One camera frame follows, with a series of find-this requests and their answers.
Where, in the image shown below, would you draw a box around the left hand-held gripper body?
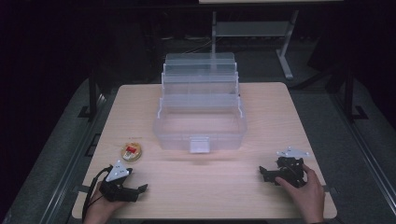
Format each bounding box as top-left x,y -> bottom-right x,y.
98,160 -> 140,203

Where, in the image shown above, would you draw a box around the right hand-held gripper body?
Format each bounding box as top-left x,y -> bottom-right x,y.
275,146 -> 311,189

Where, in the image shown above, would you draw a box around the person's right hand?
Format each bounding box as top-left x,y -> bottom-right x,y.
275,163 -> 327,224

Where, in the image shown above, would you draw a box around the person's left hand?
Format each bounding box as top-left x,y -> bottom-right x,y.
83,181 -> 126,224

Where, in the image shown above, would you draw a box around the round yellow red packet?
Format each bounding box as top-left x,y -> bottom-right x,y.
120,141 -> 143,162

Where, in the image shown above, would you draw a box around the clear plastic tiered storage box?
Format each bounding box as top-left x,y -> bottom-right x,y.
151,51 -> 248,155

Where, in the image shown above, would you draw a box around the black metal stand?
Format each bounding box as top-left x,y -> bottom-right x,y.
341,67 -> 370,121
77,70 -> 105,119

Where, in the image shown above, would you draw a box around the black cable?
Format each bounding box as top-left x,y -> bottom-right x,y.
81,165 -> 114,222

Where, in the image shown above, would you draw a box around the floor cable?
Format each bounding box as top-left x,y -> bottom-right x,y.
182,36 -> 213,54

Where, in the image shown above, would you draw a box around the grey metal table frame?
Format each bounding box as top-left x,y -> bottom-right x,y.
210,8 -> 301,80

